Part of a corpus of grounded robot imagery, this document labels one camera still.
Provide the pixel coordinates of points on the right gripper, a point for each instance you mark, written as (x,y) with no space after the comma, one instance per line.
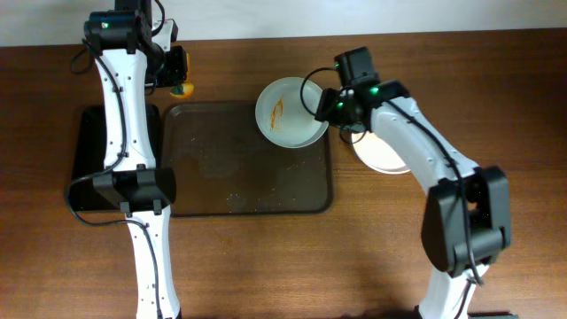
(328,108)

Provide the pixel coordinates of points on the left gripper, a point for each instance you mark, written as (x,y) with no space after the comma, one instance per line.
(175,67)

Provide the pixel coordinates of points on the green and orange sponge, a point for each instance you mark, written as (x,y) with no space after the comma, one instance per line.
(185,89)

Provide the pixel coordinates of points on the white plate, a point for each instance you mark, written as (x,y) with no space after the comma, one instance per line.
(377,154)

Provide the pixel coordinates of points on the grey-white plate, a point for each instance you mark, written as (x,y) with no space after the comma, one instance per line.
(281,116)

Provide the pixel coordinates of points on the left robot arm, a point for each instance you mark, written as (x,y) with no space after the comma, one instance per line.
(134,53)

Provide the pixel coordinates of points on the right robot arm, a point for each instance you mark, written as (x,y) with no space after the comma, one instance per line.
(466,221)

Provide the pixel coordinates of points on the brown translucent tray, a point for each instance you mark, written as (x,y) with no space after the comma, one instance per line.
(224,166)

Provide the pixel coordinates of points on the black tray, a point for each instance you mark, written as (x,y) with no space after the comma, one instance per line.
(90,153)

